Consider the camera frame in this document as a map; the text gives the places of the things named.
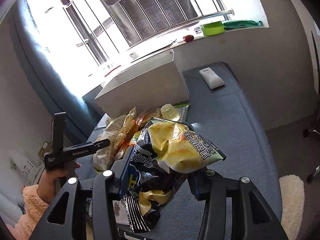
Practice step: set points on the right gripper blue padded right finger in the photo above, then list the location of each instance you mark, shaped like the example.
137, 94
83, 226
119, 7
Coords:
199, 184

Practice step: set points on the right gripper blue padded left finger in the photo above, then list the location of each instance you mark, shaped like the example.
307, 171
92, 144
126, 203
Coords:
120, 169

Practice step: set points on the black yellow potato chip bag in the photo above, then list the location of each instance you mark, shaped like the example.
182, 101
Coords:
164, 154

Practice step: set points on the pink fuzzy sleeve forearm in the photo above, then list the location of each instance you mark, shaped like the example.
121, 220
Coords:
35, 207

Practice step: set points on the left hand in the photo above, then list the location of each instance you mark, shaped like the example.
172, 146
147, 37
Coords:
46, 186

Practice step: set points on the clear crispy snack bag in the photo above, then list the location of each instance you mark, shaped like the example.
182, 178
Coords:
117, 132

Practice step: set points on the blue curtain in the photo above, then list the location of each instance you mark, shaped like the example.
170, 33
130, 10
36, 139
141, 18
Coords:
47, 84

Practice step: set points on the jelly cup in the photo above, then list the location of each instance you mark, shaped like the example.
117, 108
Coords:
169, 112

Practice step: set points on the blue grey sofa cushion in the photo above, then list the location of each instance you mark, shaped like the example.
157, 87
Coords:
225, 117

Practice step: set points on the clear green label packet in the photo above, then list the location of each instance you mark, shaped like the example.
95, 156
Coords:
183, 111

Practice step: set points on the white fluffy rug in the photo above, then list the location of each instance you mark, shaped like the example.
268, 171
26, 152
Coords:
293, 199

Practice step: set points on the white cardboard storage box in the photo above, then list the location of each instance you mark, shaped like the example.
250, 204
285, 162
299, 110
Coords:
145, 86

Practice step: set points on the white remote control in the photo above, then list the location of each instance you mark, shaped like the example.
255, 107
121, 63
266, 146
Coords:
211, 78

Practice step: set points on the grey cardboard sheet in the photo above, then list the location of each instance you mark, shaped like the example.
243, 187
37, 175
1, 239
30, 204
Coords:
152, 46

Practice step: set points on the red apple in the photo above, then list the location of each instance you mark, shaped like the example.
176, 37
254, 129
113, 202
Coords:
188, 38

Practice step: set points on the green lidded container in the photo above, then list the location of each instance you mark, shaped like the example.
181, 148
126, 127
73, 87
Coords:
211, 29

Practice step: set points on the green wet wipes pack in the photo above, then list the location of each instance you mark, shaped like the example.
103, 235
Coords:
237, 24

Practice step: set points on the dark hanging towel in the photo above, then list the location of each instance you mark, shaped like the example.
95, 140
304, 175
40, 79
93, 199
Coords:
141, 19

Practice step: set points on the metal window rail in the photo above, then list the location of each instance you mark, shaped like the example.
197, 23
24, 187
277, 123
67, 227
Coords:
185, 23

